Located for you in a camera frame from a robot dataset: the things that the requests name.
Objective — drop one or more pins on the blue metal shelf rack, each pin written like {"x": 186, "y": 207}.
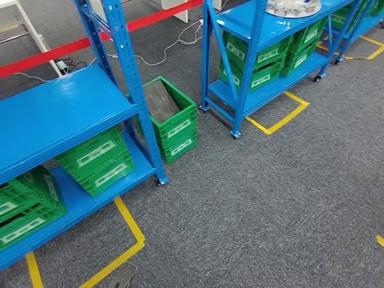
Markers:
{"x": 59, "y": 115}
{"x": 270, "y": 28}
{"x": 360, "y": 28}

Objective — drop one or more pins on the white desk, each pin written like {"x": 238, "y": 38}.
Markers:
{"x": 35, "y": 36}
{"x": 176, "y": 10}

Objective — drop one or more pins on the small white power strip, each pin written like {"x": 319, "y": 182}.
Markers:
{"x": 61, "y": 65}

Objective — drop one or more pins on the grey plastic wheel hubcap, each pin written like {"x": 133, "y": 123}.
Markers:
{"x": 293, "y": 8}

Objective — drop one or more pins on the red barrier belt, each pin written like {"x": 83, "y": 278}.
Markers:
{"x": 59, "y": 49}

